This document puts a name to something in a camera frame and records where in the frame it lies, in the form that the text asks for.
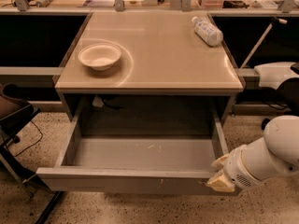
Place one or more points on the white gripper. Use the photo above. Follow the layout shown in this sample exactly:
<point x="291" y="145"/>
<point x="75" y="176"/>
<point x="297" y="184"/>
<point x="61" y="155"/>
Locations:
<point x="237" y="168"/>

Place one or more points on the grey top drawer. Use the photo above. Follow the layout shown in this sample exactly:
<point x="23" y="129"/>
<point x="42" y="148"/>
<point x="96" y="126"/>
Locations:
<point x="130" y="151"/>

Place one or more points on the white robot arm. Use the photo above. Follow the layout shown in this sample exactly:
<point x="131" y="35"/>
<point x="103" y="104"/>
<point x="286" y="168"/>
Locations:
<point x="281" y="144"/>

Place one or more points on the beige cabinet with glossy top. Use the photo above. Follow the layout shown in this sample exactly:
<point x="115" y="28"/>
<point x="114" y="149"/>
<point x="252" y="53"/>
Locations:
<point x="166" y="71"/>

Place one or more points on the black office chair base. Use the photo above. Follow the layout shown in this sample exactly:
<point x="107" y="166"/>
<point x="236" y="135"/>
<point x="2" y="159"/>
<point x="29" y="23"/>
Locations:
<point x="264" y="123"/>

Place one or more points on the clear plastic water bottle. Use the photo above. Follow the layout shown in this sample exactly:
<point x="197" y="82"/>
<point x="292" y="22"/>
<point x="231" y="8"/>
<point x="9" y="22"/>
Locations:
<point x="211" y="34"/>

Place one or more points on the white paper bowl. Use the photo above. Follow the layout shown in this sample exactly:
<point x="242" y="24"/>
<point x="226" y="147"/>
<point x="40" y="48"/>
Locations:
<point x="99" y="57"/>

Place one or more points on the dark chair at left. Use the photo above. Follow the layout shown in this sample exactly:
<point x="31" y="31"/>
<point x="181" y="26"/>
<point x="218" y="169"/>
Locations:
<point x="15" y="114"/>

